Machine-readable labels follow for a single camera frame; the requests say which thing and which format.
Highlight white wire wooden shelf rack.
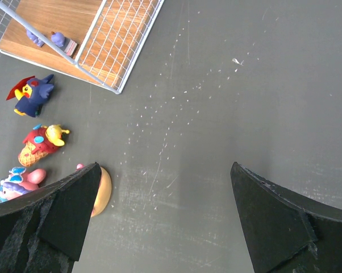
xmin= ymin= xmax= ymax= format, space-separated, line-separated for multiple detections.
xmin=0 ymin=1 xmax=163 ymax=94

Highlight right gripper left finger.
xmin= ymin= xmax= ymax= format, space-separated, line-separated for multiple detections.
xmin=0 ymin=163 xmax=102 ymax=272

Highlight navy bird toy red hat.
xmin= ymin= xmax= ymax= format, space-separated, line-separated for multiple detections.
xmin=6 ymin=74 xmax=55 ymax=118

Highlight pink rabbit toy blue bow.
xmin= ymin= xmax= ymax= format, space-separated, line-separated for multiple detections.
xmin=0 ymin=167 xmax=47 ymax=204

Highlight pink bear donut toy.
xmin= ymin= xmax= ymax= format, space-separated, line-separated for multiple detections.
xmin=91 ymin=167 xmax=112 ymax=218

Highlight purple figurine on striped base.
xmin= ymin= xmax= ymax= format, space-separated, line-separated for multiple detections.
xmin=51 ymin=31 xmax=78 ymax=57

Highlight small purple figurine left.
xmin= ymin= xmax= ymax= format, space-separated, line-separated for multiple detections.
xmin=26 ymin=29 xmax=44 ymax=47

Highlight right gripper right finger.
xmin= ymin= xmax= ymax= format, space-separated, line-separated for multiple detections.
xmin=230 ymin=162 xmax=342 ymax=272

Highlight yellow bear ice cream cone toy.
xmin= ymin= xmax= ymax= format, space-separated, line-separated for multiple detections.
xmin=18 ymin=124 xmax=70 ymax=167

